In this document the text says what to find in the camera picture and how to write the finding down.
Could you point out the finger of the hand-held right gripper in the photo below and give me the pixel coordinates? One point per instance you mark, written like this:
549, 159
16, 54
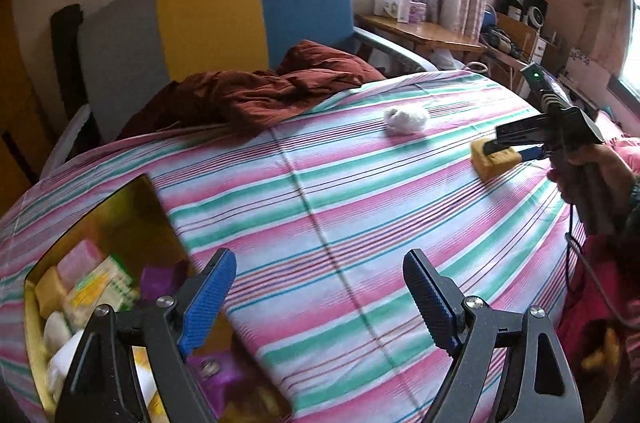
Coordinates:
530, 152
520, 130

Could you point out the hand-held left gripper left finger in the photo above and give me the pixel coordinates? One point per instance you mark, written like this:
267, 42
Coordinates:
207, 298

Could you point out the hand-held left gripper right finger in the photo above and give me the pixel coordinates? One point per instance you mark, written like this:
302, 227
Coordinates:
432, 298

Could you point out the yellow sponge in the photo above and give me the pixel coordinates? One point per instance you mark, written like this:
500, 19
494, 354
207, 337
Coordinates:
492, 163
50, 290

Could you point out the purple wrapper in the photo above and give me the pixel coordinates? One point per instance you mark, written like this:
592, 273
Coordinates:
160, 278

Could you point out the purple snack packet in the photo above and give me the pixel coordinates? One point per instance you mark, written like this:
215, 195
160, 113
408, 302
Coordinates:
225, 378

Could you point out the green yellow snack packet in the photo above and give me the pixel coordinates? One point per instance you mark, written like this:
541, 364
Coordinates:
100, 290

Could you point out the gold tin box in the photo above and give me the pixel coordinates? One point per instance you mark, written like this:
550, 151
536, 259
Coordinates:
130, 213

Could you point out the white cloth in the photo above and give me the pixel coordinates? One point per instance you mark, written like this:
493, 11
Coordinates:
405, 120

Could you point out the pink packet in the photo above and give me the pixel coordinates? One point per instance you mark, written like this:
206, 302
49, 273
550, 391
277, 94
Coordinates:
80, 255

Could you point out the white gauze roll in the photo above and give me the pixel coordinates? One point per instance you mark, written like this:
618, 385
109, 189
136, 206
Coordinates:
56, 330

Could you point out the white bottle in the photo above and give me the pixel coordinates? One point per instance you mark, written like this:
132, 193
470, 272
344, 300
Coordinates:
62, 368

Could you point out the person's right forearm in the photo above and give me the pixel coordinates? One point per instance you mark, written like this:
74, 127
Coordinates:
634, 203

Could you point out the person's right hand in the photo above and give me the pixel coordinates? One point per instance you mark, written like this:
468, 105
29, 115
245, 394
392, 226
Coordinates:
612, 175

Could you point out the white plastic bag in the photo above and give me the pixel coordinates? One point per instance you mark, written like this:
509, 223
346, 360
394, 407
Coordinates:
450, 59

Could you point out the side window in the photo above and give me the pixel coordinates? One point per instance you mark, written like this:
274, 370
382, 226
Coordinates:
631, 48

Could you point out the cluttered wooden shelf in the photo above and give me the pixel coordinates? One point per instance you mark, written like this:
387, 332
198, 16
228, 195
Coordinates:
530, 23

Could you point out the blue bowl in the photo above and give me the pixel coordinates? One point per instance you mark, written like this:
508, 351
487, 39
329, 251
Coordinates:
490, 17

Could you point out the wooden bedside table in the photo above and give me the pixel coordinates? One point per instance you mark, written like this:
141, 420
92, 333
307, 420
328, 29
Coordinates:
425, 33

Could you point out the red garment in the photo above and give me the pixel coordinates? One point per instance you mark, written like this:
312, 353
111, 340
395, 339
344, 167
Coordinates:
580, 328

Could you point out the purple carton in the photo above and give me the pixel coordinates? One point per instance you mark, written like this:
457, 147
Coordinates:
418, 12

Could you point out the yellow cloth piece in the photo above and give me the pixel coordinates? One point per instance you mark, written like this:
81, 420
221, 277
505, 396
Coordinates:
607, 343

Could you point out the white blue carton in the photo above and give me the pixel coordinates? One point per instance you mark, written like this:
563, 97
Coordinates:
385, 4

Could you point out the brown crumpled blanket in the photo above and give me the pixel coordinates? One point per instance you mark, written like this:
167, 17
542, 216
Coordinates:
240, 98

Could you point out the red brown pillow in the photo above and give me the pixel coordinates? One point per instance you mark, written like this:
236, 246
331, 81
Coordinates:
325, 58

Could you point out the yellow wooden wardrobe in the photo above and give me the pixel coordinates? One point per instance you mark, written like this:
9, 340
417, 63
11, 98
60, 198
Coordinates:
20, 103

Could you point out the grey yellow blue headboard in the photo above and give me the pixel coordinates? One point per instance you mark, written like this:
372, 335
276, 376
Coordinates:
210, 18

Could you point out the grey bed rail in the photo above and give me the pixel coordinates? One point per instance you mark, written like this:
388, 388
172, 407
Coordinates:
395, 48

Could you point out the white bed rail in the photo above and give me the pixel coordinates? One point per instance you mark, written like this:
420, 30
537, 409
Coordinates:
67, 138

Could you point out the black bed post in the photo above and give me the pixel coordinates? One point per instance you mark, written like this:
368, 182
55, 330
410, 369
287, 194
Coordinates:
67, 53

